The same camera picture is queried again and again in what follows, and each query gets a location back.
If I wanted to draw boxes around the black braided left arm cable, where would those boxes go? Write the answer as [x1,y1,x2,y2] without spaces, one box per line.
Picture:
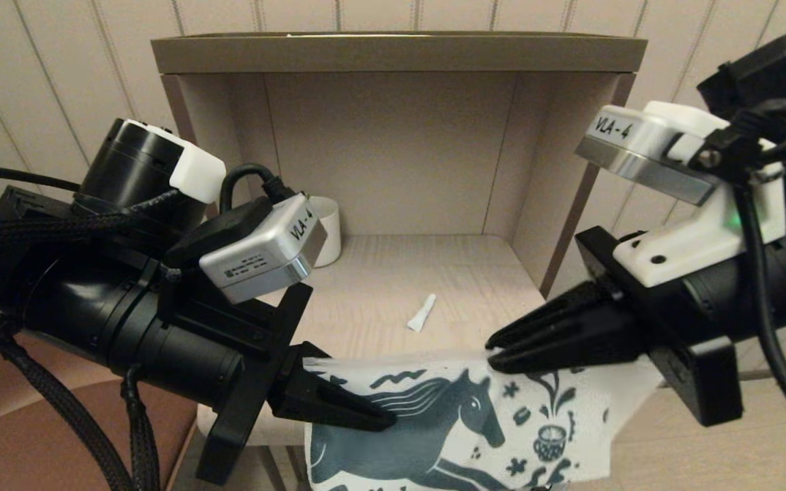
[0,317,162,491]

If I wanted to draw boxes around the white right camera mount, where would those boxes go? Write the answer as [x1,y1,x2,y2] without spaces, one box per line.
[613,184,786,287]

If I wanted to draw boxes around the small white toothpaste tube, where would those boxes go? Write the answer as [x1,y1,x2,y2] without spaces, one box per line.
[407,294,437,333]

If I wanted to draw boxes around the white horse-print zip pouch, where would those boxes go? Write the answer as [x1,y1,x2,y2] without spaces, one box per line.
[304,349,663,491]

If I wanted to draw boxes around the white ribbed ceramic mug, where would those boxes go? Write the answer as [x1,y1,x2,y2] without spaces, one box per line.
[310,196,343,268]

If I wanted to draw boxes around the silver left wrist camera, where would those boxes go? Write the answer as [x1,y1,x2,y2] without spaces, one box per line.
[199,194,329,304]

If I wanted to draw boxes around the beige wooden hutch desk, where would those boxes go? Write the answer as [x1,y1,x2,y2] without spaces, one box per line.
[151,31,647,491]

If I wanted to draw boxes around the black left camera cable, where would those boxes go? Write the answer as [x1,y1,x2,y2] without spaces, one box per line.
[219,164,295,212]

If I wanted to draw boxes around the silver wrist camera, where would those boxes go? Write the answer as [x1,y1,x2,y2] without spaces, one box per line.
[199,194,329,304]
[575,102,776,205]

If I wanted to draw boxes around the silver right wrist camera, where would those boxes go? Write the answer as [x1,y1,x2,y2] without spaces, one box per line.
[575,102,776,205]

